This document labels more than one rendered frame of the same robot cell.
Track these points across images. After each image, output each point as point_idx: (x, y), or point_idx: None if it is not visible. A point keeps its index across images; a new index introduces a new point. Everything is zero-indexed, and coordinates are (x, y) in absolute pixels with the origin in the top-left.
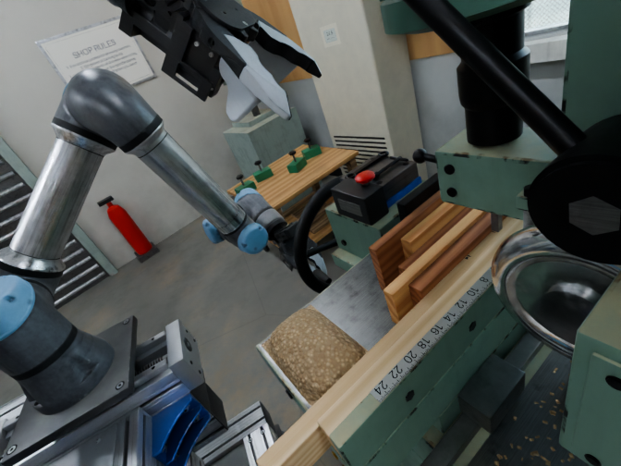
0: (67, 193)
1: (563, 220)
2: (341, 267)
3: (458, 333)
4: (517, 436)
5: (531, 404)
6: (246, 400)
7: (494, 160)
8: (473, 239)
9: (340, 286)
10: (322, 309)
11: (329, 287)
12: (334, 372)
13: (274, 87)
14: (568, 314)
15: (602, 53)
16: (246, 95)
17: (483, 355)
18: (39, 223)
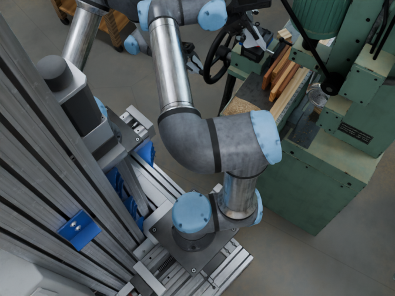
0: (91, 43)
1: (325, 88)
2: (231, 74)
3: (293, 103)
4: (299, 128)
5: (303, 120)
6: None
7: (309, 56)
8: (295, 71)
9: (244, 87)
10: (240, 97)
11: (240, 87)
12: None
13: (264, 43)
14: (321, 100)
15: (335, 54)
16: (254, 43)
17: (293, 108)
18: (80, 62)
